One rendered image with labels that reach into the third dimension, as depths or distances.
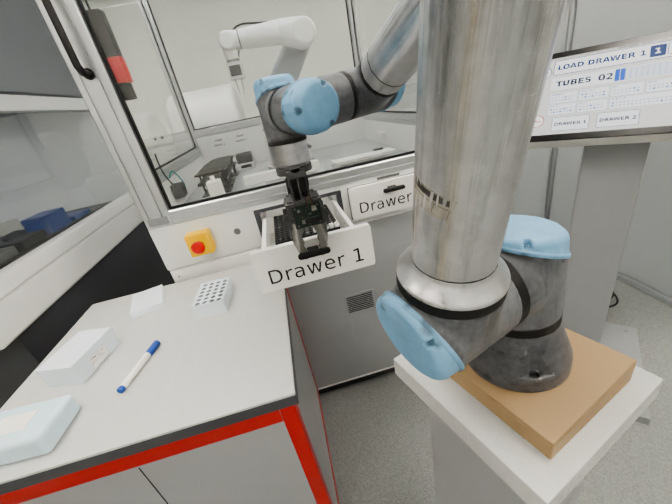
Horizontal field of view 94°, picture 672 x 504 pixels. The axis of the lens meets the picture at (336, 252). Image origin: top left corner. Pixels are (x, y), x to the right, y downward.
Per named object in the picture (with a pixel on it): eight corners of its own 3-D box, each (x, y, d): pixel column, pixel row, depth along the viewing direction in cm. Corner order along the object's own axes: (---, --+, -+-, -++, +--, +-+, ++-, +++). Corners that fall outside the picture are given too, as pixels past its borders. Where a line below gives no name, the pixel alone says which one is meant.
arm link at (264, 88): (258, 76, 50) (244, 83, 56) (276, 147, 54) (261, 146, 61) (302, 69, 52) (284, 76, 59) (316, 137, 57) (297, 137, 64)
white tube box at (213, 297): (227, 311, 83) (222, 299, 81) (195, 319, 82) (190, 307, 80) (234, 286, 94) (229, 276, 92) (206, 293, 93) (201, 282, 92)
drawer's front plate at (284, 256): (375, 264, 79) (370, 224, 74) (262, 294, 76) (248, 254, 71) (373, 261, 80) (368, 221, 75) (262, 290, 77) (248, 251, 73)
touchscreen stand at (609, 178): (648, 425, 109) (779, 109, 64) (504, 378, 135) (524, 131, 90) (634, 333, 144) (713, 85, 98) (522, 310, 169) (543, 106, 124)
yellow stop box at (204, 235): (214, 253, 99) (206, 232, 96) (191, 259, 98) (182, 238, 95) (216, 247, 103) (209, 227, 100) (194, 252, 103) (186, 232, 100)
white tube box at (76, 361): (83, 384, 68) (70, 367, 65) (48, 388, 69) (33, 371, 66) (121, 342, 79) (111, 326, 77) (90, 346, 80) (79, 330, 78)
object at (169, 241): (453, 198, 114) (452, 158, 107) (167, 270, 103) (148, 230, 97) (373, 160, 198) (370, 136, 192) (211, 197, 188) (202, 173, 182)
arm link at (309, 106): (355, 64, 45) (321, 75, 54) (286, 80, 41) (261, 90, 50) (365, 121, 49) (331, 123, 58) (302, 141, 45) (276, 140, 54)
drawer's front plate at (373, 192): (432, 201, 110) (430, 170, 106) (353, 220, 108) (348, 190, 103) (430, 199, 112) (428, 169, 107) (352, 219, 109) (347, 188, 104)
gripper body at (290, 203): (290, 234, 62) (274, 174, 57) (288, 220, 70) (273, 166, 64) (328, 225, 63) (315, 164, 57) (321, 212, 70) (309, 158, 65)
